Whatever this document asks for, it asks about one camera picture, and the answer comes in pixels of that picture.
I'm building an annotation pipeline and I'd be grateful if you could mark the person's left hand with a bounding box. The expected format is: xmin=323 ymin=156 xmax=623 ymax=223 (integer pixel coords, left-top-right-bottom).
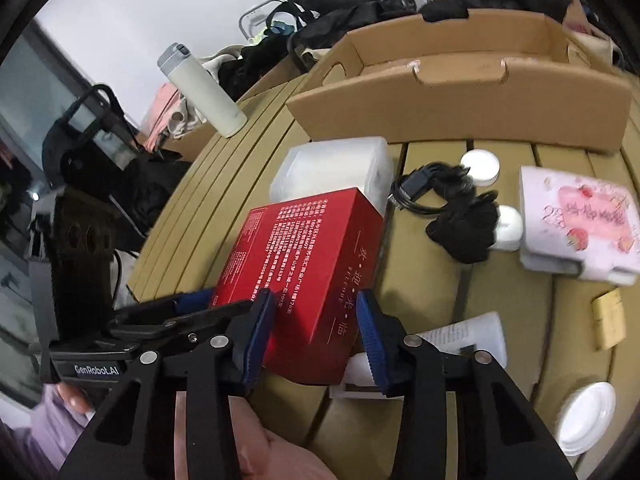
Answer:
xmin=55 ymin=382 xmax=94 ymax=417

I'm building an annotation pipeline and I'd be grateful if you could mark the translucent white plastic box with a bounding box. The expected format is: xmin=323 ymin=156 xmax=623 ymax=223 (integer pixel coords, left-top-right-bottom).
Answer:
xmin=269 ymin=136 xmax=394 ymax=216

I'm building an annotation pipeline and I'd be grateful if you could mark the beige canvas bag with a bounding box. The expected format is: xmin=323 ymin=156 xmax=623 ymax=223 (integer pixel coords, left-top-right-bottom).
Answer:
xmin=167 ymin=44 xmax=246 ymax=139

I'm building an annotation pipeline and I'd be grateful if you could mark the black cable bundle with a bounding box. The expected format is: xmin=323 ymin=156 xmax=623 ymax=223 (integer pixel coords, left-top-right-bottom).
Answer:
xmin=389 ymin=161 xmax=500 ymax=265

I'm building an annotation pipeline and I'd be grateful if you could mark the person's pink clothed leg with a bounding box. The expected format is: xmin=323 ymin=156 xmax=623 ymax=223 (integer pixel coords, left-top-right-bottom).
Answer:
xmin=229 ymin=396 xmax=335 ymax=480

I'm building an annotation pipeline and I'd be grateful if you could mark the black clothes pile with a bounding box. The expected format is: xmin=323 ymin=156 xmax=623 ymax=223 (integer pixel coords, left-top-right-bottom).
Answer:
xmin=216 ymin=0 xmax=572 ymax=101

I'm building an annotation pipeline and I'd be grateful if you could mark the red printed box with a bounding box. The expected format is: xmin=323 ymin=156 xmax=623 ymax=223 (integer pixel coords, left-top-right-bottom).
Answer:
xmin=212 ymin=188 xmax=384 ymax=386

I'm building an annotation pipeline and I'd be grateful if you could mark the white round lid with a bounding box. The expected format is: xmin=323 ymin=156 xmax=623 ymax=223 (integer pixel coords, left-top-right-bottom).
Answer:
xmin=555 ymin=382 xmax=616 ymax=457

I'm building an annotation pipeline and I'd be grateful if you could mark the white thermos bottle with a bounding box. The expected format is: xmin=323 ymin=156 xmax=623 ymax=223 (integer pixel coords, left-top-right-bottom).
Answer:
xmin=156 ymin=41 xmax=249 ymax=139

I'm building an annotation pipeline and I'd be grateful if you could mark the white round jar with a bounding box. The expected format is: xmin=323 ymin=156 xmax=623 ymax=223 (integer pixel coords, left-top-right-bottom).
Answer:
xmin=460 ymin=150 xmax=500 ymax=188

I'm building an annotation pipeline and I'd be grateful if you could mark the brown cardboard tray box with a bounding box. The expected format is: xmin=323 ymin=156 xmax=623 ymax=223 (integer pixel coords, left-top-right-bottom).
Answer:
xmin=288 ymin=10 xmax=632 ymax=153

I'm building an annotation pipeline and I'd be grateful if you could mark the small white round container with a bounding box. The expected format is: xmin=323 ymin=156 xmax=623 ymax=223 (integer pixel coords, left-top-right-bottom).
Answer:
xmin=491 ymin=205 xmax=524 ymax=252

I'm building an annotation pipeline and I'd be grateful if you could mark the black bag with handle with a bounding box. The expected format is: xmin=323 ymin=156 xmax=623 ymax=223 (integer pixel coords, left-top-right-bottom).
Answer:
xmin=41 ymin=84 xmax=191 ymax=244

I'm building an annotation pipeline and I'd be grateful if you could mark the pink patterned box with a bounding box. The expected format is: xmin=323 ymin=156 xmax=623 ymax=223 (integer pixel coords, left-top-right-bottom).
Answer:
xmin=520 ymin=166 xmax=639 ymax=286

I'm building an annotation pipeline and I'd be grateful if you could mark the small yellow box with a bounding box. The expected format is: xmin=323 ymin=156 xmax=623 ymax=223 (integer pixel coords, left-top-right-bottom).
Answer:
xmin=591 ymin=288 xmax=627 ymax=351

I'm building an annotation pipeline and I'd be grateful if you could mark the pink bag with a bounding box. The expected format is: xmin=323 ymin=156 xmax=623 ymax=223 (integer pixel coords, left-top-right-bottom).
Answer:
xmin=140 ymin=82 xmax=181 ymax=153

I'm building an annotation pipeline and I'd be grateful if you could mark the white tube with label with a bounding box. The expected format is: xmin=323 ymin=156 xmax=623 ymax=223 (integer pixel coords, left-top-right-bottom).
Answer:
xmin=329 ymin=311 xmax=508 ymax=400

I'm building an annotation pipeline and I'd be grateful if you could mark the white metal rack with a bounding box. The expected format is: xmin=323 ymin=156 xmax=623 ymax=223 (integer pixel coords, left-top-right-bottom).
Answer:
xmin=238 ymin=0 xmax=283 ymax=42

